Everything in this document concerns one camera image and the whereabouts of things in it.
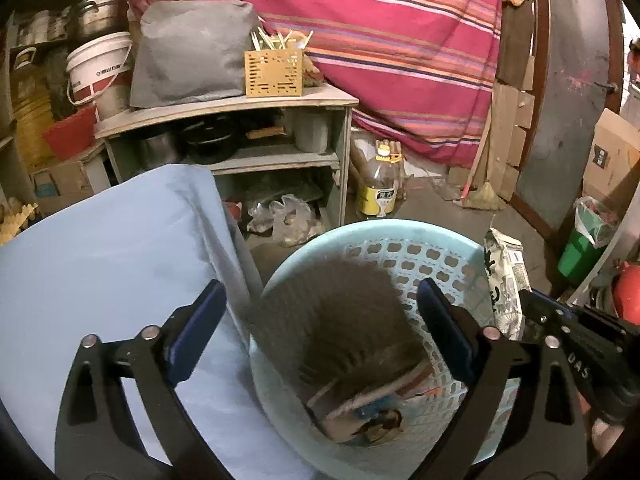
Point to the white bucket red band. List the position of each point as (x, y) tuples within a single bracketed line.
[(97, 67)]

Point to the small wooden shelf table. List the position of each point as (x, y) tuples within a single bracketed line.
[(225, 105)]

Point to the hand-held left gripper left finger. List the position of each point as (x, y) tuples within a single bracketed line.
[(197, 330)]

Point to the red plastic basket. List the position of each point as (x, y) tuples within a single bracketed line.
[(70, 135)]

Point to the red round container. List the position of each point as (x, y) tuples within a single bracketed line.
[(627, 295)]

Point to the clear plastic bag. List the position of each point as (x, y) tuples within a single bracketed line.
[(290, 220)]

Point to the green bin white bag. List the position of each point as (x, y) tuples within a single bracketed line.
[(575, 260)]

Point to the black white patterned packet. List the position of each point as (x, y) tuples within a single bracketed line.
[(502, 280)]

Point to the yellow oil jug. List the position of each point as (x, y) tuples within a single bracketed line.
[(32, 120)]

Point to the cardboard sheets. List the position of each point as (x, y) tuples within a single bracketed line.
[(507, 135)]

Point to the red striped cloth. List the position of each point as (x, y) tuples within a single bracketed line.
[(375, 35)]

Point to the yellow perforated utensil holder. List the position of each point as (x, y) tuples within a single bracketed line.
[(272, 75)]

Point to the metal stock pot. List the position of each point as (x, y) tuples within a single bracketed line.
[(100, 12)]

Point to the straw broom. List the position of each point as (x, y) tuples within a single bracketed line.
[(482, 200)]

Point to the yellow egg carton tray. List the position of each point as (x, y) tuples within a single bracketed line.
[(17, 220)]

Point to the cardboard box black label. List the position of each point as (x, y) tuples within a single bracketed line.
[(615, 160)]

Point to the blue plastic bag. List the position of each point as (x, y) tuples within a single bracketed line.
[(372, 410)]

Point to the cardboard box blue print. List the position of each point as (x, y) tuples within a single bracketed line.
[(65, 180)]

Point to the light blue plastic basket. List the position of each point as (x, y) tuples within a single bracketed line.
[(400, 255)]

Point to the clear oil bottle yellow label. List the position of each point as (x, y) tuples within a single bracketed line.
[(377, 195)]

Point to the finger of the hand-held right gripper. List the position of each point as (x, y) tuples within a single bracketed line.
[(545, 307)]

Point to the blue tablecloth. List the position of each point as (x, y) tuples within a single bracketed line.
[(100, 270)]

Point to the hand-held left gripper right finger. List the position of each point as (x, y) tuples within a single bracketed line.
[(445, 330)]

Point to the white container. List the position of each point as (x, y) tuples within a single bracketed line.
[(312, 132)]

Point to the person's right hand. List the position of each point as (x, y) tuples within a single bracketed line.
[(607, 435)]

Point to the bundle of chopsticks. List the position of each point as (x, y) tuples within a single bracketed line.
[(280, 40)]

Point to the grey fabric cover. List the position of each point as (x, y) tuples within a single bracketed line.
[(190, 55)]

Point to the dark frying pan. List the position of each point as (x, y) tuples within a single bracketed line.
[(207, 140)]

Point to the small metal pot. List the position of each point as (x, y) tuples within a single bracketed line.
[(156, 152)]

